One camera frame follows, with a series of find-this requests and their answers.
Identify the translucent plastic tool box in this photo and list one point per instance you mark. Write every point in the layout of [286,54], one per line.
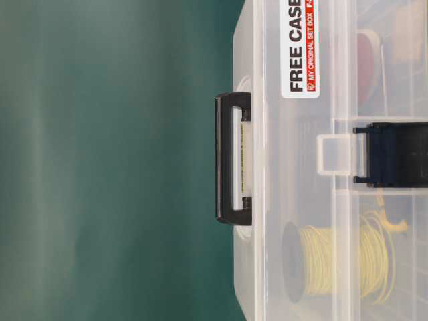
[320,246]

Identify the black tool box latch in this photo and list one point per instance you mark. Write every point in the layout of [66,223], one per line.
[396,155]

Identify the white free case label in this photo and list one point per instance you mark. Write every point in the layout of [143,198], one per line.
[299,48]

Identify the black tool box carry handle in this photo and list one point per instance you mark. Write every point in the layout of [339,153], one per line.
[224,105]

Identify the red wire spool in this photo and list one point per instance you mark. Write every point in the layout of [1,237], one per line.
[368,66]

